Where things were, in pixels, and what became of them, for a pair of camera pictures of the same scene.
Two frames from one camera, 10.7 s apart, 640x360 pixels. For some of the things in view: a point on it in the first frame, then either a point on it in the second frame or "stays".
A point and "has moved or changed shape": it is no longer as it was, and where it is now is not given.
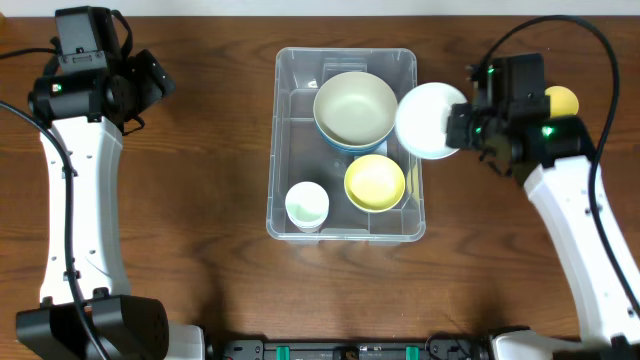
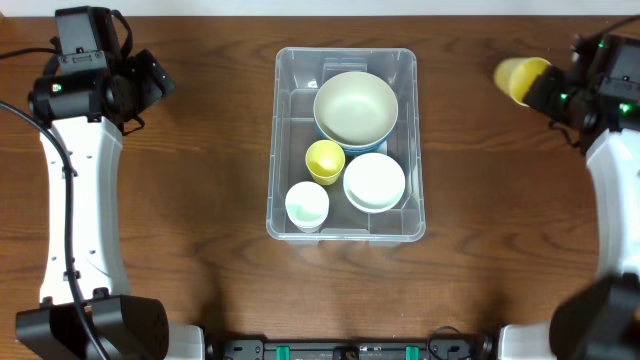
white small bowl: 421,119 to 374,183
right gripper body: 480,131 to 558,98
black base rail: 438,348 stays
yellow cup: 563,101 has moved or changed shape
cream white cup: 307,205 stays
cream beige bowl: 355,109 stays
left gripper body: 152,85 stays
